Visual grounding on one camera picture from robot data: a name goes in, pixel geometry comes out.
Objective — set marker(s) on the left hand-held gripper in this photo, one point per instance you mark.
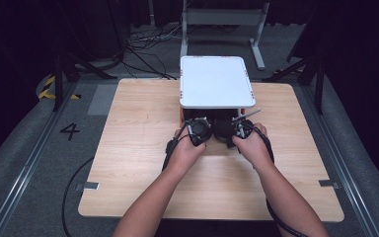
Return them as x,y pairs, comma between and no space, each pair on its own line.
199,129

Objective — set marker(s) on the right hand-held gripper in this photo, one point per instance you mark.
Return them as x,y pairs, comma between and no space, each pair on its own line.
244,128

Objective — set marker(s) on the black curved padded object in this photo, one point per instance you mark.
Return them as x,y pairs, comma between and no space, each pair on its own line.
223,130

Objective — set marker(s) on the white shelf with orange frame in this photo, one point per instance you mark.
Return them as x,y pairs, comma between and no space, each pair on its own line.
215,82

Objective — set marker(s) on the person's right hand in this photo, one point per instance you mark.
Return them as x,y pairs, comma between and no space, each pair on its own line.
253,148

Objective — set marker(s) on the person's left hand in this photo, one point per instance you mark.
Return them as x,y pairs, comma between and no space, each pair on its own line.
184,153

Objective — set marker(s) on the black tripod stand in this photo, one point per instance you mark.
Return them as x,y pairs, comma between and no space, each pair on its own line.
65,72
312,72

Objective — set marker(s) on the grey tape strip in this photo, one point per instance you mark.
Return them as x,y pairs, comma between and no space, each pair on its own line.
329,183
89,186

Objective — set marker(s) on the grey metal stand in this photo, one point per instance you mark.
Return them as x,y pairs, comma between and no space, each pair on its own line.
223,18

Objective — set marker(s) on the yellow black striped tape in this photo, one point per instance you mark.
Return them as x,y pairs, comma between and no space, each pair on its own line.
47,90

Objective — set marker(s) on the grey metal floor rail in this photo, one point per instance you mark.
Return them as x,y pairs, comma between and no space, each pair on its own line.
29,164
345,164

